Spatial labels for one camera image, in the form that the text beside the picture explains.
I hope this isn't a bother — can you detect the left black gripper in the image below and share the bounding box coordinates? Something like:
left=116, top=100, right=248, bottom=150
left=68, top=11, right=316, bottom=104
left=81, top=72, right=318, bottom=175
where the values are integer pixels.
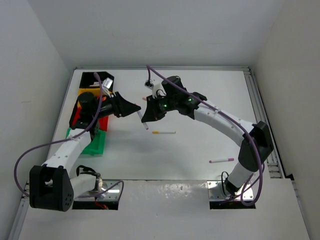
left=91, top=91, right=141, bottom=120

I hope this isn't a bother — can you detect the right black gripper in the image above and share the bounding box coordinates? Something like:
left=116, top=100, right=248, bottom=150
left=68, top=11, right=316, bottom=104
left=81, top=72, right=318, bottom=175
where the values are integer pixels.
left=142, top=92, right=178, bottom=122

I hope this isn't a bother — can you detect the white pen pink cap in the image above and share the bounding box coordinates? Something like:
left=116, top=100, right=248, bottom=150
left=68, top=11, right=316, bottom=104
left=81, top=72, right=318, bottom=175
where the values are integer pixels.
left=136, top=111, right=150, bottom=131

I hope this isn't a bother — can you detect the white eraser block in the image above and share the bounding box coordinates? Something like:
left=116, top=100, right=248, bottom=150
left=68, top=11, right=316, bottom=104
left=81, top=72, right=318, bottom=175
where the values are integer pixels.
left=89, top=81, right=100, bottom=88

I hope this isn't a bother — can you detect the white pen purple cap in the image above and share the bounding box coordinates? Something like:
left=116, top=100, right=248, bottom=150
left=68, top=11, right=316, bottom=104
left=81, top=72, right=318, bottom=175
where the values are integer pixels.
left=208, top=157, right=235, bottom=164

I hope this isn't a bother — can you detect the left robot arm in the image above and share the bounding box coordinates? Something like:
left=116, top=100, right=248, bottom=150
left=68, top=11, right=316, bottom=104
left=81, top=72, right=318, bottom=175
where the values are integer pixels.
left=29, top=92, right=141, bottom=212

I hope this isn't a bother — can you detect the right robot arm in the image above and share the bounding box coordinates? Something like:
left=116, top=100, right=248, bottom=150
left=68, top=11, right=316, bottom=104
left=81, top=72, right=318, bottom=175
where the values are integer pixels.
left=141, top=76, right=274, bottom=196

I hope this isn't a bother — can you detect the white pen yellow cap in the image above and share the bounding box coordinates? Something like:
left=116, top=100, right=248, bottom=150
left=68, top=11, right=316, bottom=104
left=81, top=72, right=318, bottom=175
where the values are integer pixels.
left=152, top=131, right=176, bottom=135

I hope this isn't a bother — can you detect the red storage bin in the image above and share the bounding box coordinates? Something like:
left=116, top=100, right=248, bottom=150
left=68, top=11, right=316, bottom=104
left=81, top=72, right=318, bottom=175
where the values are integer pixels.
left=70, top=107, right=109, bottom=132

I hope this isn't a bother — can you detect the yellow storage bin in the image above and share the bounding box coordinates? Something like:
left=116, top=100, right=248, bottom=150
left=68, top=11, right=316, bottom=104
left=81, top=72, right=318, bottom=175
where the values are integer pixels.
left=76, top=87, right=116, bottom=108

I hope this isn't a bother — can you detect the black storage bin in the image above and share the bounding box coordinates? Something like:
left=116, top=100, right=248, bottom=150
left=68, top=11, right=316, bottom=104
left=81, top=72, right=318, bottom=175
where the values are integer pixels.
left=79, top=71, right=115, bottom=89

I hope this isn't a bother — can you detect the green storage bin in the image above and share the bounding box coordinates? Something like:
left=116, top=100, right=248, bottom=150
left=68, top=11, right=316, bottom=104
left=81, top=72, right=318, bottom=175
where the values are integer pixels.
left=58, top=128, right=106, bottom=159

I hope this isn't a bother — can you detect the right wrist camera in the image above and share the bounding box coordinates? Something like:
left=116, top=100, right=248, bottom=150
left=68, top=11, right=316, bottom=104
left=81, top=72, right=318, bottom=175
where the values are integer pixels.
left=144, top=79, right=166, bottom=99

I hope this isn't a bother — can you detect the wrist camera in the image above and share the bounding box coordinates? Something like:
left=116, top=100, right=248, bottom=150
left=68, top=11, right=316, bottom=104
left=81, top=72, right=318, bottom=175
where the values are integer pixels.
left=144, top=79, right=166, bottom=99
left=101, top=78, right=113, bottom=97

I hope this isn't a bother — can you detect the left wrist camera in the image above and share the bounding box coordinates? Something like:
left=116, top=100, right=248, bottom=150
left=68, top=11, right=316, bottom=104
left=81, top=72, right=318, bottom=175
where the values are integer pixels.
left=101, top=78, right=113, bottom=97

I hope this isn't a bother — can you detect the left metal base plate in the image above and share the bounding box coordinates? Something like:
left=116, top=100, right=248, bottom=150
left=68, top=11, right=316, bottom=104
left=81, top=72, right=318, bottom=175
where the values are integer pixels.
left=76, top=180, right=124, bottom=201

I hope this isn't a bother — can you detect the metal base plate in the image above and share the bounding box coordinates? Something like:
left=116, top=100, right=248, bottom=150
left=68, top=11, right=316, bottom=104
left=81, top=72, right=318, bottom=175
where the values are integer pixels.
left=206, top=180, right=254, bottom=202
left=76, top=180, right=124, bottom=201

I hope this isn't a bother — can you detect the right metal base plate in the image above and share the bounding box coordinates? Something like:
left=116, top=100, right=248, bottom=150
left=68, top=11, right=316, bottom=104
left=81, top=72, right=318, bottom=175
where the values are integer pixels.
left=206, top=180, right=254, bottom=202

